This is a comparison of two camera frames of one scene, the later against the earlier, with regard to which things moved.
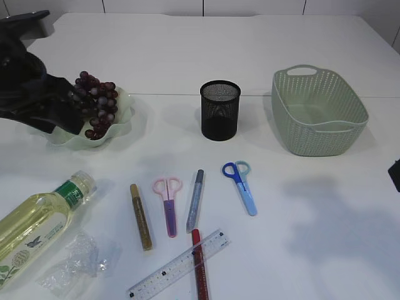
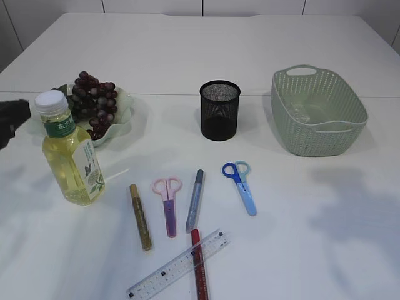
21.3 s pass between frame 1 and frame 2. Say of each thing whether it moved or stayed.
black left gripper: moved
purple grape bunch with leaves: stayed
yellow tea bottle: moved
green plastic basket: stayed
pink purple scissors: stayed
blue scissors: stayed
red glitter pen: stayed
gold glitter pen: stayed
